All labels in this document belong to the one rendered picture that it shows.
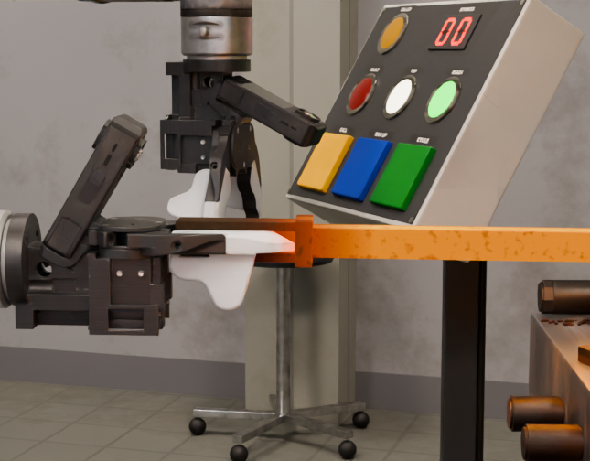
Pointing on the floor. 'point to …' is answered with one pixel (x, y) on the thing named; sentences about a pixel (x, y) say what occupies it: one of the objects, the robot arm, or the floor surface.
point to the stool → (281, 403)
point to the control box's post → (459, 360)
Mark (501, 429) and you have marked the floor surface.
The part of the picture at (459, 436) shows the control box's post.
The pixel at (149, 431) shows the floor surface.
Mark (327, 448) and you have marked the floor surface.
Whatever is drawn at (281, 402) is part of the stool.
